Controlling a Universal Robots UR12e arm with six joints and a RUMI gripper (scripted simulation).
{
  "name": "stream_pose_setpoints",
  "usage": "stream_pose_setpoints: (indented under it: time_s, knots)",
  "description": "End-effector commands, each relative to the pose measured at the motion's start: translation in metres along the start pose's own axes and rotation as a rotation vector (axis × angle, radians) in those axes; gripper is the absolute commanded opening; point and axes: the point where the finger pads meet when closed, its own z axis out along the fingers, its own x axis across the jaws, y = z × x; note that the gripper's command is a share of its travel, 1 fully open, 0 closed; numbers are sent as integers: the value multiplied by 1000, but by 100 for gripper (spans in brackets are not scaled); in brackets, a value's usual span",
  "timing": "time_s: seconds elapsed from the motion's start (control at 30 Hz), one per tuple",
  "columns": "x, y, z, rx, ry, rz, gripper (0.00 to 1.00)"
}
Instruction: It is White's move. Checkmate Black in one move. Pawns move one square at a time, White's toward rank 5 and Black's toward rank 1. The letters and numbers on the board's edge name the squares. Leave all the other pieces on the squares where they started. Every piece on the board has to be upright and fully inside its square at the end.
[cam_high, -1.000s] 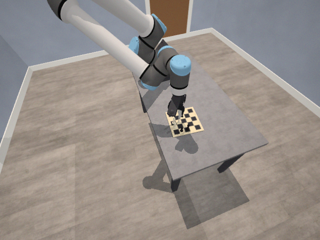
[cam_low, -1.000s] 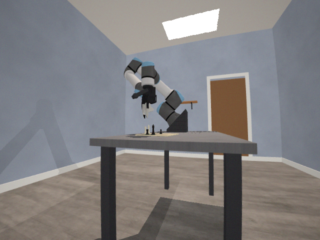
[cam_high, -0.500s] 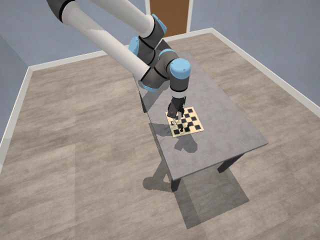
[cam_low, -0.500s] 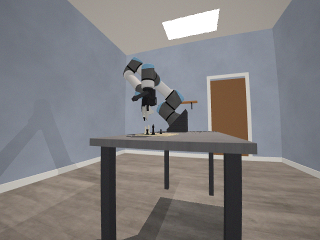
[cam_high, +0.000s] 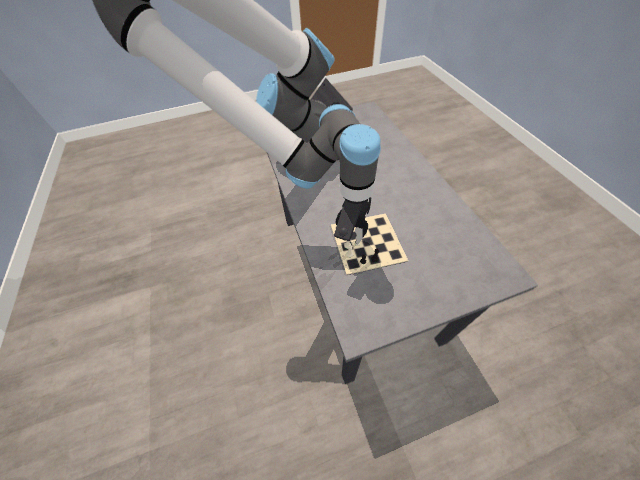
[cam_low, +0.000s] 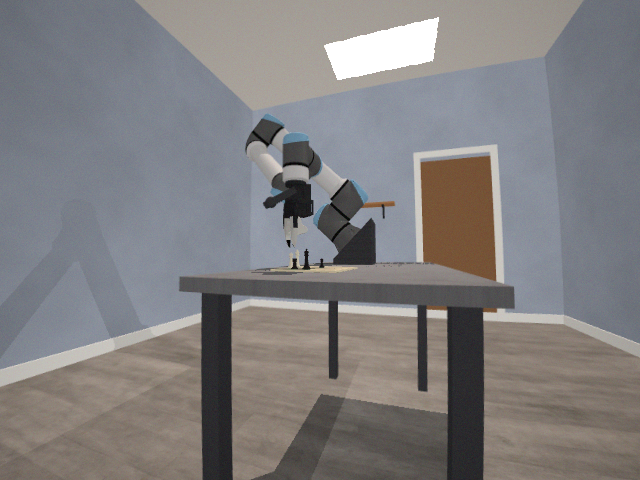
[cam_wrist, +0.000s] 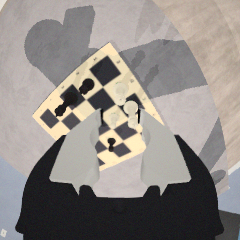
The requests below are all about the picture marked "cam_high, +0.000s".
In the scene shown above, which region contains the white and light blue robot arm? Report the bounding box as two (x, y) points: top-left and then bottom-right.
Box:
(92, 0), (381, 202)

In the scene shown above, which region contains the cream and black chessboard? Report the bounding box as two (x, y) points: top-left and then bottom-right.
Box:
(335, 214), (408, 275)

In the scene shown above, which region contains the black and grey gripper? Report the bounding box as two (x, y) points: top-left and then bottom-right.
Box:
(335, 197), (372, 244)

